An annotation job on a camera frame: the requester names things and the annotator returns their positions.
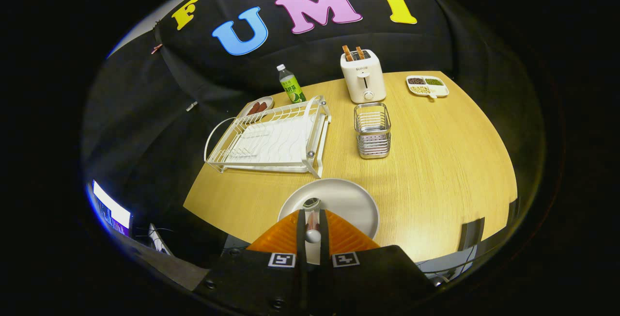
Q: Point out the white cloth clip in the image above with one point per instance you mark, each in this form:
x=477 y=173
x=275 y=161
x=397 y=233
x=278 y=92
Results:
x=192 y=106

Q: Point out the black backdrop cloth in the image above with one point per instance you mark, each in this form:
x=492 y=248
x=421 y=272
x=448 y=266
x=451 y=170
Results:
x=310 y=49

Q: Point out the computer monitor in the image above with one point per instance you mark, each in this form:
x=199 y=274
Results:
x=112 y=209

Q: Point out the white plate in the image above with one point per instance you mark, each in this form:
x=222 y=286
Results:
x=348 y=204

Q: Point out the green label drink bottle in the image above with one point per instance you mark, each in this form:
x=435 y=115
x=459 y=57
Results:
x=292 y=88

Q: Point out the brown toast slice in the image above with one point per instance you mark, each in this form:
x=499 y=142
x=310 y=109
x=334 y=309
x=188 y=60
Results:
x=348 y=53
x=360 y=53

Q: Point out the white toaster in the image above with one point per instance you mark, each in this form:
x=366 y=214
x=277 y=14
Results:
x=363 y=83

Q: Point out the red sausage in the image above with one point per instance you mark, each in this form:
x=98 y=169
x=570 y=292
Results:
x=263 y=106
x=254 y=108

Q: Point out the small plate with sausages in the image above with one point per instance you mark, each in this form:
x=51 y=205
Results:
x=244 y=111

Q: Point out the black table clamp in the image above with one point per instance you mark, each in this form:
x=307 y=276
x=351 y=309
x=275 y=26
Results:
x=512 y=209
x=471 y=233

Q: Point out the pink cloth clip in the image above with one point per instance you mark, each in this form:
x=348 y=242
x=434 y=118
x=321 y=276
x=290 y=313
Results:
x=156 y=48

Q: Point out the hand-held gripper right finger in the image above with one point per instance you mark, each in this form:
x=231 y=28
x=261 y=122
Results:
x=325 y=258

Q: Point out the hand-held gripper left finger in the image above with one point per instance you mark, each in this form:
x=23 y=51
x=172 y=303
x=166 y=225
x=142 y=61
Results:
x=252 y=277

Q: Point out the white divided dish of beans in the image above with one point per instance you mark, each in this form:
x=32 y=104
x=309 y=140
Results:
x=426 y=86

